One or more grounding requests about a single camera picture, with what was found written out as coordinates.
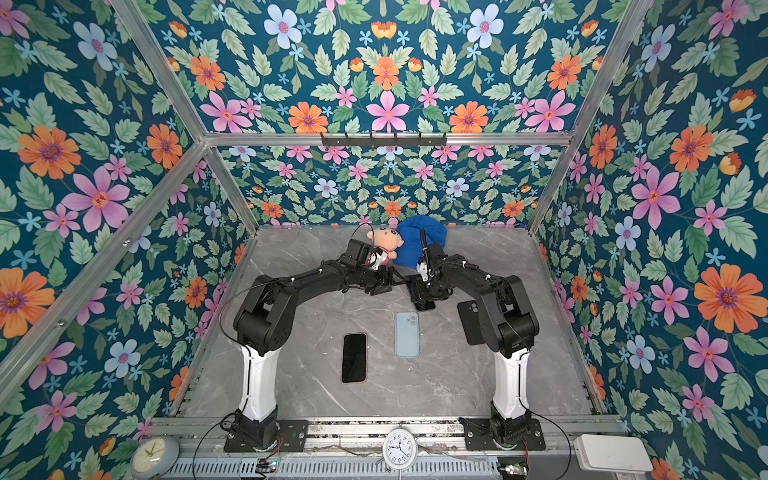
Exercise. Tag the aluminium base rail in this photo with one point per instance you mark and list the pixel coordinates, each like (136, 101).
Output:
(362, 437)

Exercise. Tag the pink plush pig toy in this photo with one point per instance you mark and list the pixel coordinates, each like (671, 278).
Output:
(386, 241)

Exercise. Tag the blue-edged smartphone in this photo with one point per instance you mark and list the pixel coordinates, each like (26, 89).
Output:
(421, 304)

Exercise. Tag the blue baseball cap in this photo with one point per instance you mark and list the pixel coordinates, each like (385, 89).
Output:
(416, 232)

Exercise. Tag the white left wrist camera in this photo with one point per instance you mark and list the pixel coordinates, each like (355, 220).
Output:
(378, 259)

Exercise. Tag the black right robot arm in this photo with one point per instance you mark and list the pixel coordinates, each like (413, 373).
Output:
(499, 314)

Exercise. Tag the black hook rail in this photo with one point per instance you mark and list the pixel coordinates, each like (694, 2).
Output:
(371, 140)

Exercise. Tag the white round clock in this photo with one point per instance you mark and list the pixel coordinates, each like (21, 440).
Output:
(399, 449)

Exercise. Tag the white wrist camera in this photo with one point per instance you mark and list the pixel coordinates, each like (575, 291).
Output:
(423, 271)
(378, 259)

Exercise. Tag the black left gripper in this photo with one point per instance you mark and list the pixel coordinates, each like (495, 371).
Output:
(381, 281)

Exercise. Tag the purple-edged smartphone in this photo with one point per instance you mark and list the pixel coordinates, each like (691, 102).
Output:
(354, 358)

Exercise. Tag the black phone case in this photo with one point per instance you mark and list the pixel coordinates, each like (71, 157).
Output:
(469, 317)

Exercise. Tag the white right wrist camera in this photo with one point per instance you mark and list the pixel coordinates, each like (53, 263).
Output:
(423, 271)

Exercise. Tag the white box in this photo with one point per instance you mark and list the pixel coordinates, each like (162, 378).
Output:
(612, 454)

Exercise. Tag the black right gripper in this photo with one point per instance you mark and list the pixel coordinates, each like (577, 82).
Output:
(420, 292)

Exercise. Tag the light blue phone case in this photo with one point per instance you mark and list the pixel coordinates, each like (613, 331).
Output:
(407, 335)

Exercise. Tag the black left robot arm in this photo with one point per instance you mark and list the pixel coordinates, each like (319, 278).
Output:
(265, 322)

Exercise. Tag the beige round clock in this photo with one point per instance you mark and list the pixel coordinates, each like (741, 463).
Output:
(154, 457)

